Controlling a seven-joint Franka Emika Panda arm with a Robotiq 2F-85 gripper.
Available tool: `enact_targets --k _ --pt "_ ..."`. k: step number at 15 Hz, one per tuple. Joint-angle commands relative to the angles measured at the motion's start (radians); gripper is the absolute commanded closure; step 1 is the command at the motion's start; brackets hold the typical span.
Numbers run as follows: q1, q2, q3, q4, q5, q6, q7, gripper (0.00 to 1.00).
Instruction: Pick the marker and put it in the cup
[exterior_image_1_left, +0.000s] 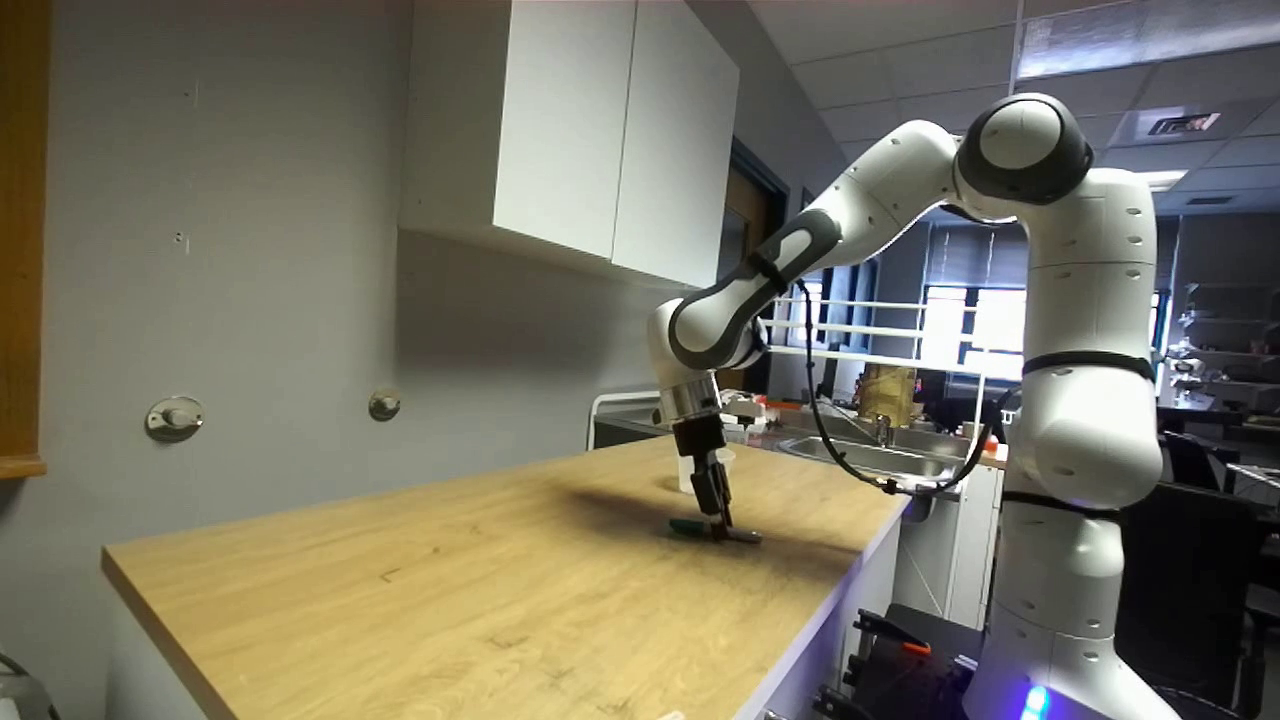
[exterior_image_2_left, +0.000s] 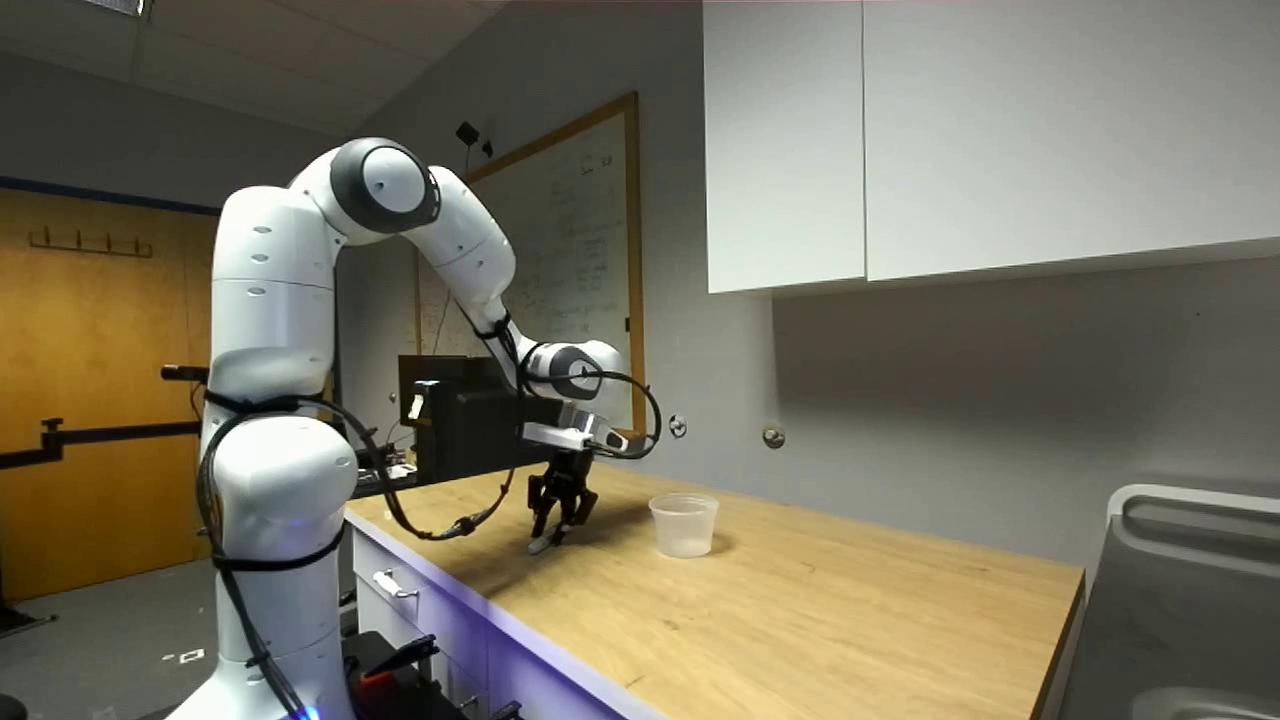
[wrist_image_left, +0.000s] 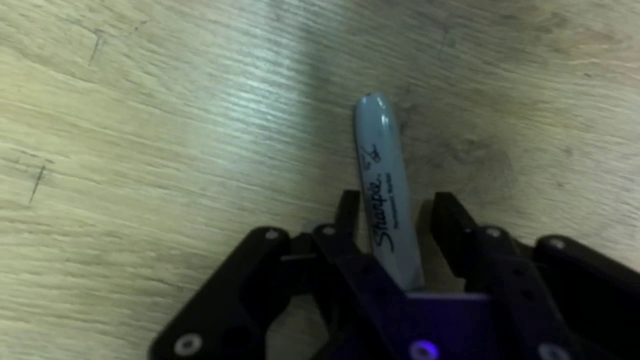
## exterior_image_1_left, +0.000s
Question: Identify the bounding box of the yellowish background object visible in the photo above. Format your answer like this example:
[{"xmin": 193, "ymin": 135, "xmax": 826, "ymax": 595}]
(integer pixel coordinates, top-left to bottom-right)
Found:
[{"xmin": 854, "ymin": 361, "xmax": 930, "ymax": 434}]

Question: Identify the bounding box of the ceiling air vent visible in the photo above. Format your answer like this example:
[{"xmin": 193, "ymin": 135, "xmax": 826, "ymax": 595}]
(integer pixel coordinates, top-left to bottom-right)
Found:
[{"xmin": 1136, "ymin": 100, "xmax": 1228, "ymax": 147}]

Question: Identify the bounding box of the white wall cabinet body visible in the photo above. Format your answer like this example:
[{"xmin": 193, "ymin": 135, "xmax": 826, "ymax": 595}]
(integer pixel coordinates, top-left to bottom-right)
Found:
[{"xmin": 397, "ymin": 0, "xmax": 745, "ymax": 293}]

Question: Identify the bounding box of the white metal railing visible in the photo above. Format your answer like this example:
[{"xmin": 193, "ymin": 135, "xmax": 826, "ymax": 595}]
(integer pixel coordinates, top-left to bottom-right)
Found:
[{"xmin": 759, "ymin": 296, "xmax": 1032, "ymax": 393}]

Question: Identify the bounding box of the green marker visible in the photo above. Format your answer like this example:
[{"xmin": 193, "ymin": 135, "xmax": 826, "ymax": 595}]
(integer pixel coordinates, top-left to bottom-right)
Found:
[{"xmin": 665, "ymin": 511, "xmax": 763, "ymax": 550}]

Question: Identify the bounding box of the grey metal rack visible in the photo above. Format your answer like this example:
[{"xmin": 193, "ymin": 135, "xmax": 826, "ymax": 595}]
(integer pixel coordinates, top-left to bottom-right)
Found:
[{"xmin": 586, "ymin": 383, "xmax": 671, "ymax": 456}]

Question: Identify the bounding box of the black device with red part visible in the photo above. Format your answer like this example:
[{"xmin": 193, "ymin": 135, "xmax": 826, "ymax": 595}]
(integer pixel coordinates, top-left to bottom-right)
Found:
[{"xmin": 813, "ymin": 599, "xmax": 983, "ymax": 720}]

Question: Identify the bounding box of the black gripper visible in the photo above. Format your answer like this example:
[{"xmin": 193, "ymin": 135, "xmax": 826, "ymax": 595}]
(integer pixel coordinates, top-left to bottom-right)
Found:
[{"xmin": 668, "ymin": 411, "xmax": 742, "ymax": 531}]

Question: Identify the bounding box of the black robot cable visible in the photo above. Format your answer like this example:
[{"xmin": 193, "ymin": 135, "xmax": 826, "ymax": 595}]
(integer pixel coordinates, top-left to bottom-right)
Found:
[{"xmin": 791, "ymin": 273, "xmax": 997, "ymax": 506}]

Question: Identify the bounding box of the round metal wall fixture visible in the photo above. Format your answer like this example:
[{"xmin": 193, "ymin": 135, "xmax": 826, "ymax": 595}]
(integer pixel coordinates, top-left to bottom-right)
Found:
[
  {"xmin": 139, "ymin": 393, "xmax": 210, "ymax": 449},
  {"xmin": 366, "ymin": 383, "xmax": 409, "ymax": 430}
]

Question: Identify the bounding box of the white wall cabinet door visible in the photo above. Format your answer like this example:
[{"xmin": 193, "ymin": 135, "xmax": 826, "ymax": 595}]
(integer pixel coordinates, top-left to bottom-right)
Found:
[{"xmin": 490, "ymin": 0, "xmax": 643, "ymax": 264}]

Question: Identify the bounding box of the white upper cabinet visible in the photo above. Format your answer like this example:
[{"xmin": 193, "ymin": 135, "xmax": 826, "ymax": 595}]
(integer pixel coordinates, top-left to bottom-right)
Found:
[{"xmin": 608, "ymin": 0, "xmax": 745, "ymax": 293}]

